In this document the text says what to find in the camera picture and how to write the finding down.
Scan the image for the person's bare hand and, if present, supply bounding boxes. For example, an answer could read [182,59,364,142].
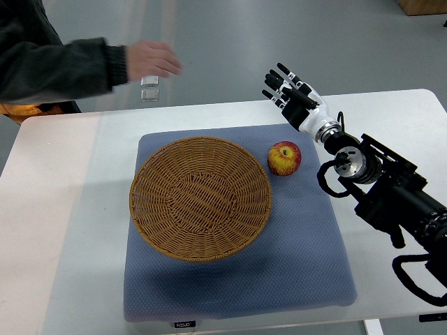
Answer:
[125,40,183,81]

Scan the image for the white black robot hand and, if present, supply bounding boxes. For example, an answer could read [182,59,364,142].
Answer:
[262,63,342,144]

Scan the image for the dark sleeved person's forearm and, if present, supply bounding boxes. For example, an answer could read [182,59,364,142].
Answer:
[1,38,128,105]

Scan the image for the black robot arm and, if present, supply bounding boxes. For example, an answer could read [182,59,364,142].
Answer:
[317,125,446,307]

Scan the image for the red yellow apple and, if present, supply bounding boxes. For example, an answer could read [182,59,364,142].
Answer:
[267,141,302,177]

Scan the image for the brown wicker basket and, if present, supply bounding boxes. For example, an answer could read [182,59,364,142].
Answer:
[129,136,272,262]

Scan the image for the upper metal floor plate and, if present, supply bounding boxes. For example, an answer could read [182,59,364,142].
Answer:
[140,75,159,87]

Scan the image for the metal floor plate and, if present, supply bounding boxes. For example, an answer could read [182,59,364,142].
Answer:
[140,75,159,87]
[140,89,159,102]

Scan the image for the lower metal floor plate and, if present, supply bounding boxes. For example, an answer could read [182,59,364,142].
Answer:
[140,89,159,102]

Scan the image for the brown wooden box corner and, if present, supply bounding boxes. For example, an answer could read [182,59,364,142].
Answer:
[397,0,446,16]

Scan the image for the blue grey cushion mat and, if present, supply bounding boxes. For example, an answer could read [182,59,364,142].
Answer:
[124,124,357,322]

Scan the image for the black table control panel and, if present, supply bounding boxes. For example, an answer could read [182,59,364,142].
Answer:
[174,320,196,329]

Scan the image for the black table label right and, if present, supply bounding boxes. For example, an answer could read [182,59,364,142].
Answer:
[418,313,447,322]

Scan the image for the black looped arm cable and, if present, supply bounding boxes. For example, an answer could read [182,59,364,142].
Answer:
[391,254,447,308]

